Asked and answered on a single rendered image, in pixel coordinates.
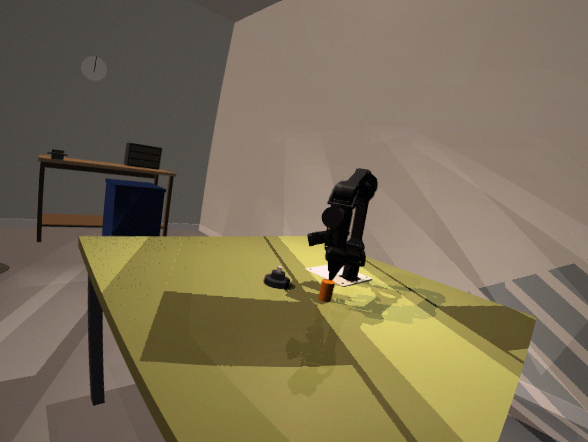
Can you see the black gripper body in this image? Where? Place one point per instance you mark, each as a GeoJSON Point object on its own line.
{"type": "Point", "coordinates": [338, 244]}

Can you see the orange cylinder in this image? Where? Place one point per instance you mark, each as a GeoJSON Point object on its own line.
{"type": "Point", "coordinates": [326, 290]}

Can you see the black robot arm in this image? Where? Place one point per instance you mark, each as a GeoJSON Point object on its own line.
{"type": "Point", "coordinates": [355, 192]}

